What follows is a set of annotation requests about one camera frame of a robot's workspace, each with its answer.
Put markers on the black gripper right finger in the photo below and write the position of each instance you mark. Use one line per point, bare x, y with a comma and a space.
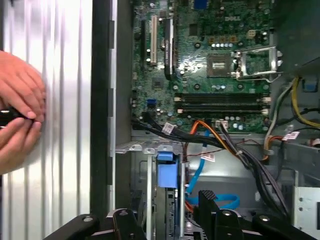
227, 225

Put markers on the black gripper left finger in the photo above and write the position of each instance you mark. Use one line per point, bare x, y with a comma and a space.
125, 225

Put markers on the hard disk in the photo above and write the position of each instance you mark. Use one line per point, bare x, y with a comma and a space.
168, 175

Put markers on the small round black tool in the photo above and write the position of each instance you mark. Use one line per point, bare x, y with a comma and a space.
8, 113

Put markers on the grey metal disk bay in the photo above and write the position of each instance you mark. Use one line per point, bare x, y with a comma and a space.
135, 147

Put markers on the person's right hand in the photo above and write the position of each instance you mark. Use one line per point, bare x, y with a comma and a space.
15, 142

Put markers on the person's left hand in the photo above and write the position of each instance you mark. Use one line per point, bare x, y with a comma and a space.
20, 85

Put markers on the white red barcode label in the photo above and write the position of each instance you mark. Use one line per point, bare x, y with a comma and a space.
167, 128
208, 158
291, 135

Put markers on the grey metal drive cage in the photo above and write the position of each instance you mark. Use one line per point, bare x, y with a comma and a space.
307, 212

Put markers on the motherboard RAM slot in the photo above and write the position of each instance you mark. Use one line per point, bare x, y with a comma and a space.
222, 97
222, 109

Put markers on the blue data ports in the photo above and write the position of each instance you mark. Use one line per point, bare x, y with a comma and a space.
151, 103

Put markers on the black open PC case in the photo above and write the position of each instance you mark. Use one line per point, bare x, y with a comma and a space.
100, 100

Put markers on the black square chip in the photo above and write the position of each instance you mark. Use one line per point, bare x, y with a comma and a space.
157, 82

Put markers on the CPU socket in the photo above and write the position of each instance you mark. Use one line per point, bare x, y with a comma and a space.
220, 65

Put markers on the green motherboard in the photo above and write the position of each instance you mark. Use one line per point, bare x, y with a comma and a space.
190, 65

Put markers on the metal socket cover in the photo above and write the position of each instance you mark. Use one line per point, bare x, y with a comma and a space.
273, 60

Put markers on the black expansion slot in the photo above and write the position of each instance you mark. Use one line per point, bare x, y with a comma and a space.
143, 42

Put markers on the white expansion slot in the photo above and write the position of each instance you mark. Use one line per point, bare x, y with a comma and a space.
153, 40

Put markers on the pale four pin power socket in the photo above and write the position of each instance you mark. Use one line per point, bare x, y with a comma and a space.
252, 34

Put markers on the grey power supply box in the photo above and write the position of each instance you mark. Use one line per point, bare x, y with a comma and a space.
297, 37

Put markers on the blue VGA port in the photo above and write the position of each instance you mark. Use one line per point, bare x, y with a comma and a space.
200, 3

